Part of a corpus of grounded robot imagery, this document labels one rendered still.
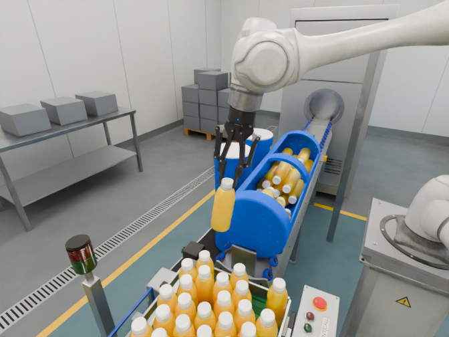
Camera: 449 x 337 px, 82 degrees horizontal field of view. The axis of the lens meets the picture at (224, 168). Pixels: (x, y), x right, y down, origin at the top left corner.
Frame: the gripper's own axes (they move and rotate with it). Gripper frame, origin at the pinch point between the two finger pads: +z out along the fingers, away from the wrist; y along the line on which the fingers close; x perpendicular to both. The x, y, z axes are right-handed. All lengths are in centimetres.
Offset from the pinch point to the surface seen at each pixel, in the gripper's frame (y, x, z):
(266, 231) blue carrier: -15.5, -15.7, 25.8
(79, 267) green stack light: 32, 26, 29
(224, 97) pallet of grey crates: 109, -361, 32
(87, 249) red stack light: 30.6, 23.5, 24.0
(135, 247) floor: 94, -98, 146
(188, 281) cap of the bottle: 3.5, 11.5, 34.4
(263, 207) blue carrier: -12.1, -14.8, 15.6
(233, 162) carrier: 18, -92, 33
